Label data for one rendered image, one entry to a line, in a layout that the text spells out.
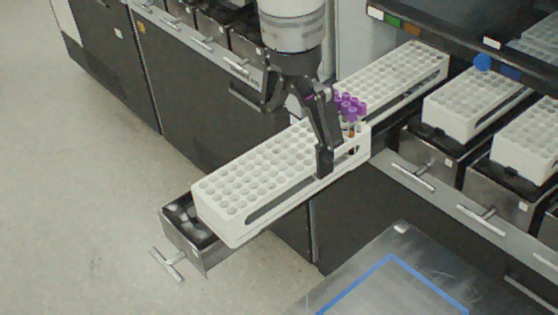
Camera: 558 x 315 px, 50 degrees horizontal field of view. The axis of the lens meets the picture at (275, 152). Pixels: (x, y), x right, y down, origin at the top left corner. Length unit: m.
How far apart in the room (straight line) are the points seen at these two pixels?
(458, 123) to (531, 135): 0.12
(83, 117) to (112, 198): 0.57
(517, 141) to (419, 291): 0.34
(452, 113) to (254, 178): 0.40
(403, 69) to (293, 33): 0.48
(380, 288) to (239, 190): 0.25
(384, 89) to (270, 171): 0.35
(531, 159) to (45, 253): 1.66
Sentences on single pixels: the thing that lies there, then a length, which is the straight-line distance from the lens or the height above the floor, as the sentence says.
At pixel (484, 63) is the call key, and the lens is 1.05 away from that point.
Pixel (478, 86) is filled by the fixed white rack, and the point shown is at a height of 0.86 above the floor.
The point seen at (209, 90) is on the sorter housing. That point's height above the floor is 0.55.
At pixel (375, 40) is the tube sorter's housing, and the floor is 0.89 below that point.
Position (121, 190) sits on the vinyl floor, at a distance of 2.34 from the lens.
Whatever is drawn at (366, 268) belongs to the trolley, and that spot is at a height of 0.82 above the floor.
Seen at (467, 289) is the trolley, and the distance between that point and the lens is 0.92.
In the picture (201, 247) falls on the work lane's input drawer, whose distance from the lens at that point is 0.99.
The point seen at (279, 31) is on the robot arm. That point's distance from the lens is 0.80.
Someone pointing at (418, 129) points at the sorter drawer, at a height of 0.82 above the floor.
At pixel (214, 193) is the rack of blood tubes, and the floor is 0.92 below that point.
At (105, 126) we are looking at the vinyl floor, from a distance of 2.68.
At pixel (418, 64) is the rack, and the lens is 1.25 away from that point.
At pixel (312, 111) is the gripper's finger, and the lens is 0.88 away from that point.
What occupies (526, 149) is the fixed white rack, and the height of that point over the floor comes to 0.86.
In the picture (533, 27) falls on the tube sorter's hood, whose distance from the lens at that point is 1.01.
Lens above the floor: 1.55
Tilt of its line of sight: 41 degrees down
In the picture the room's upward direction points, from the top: 6 degrees counter-clockwise
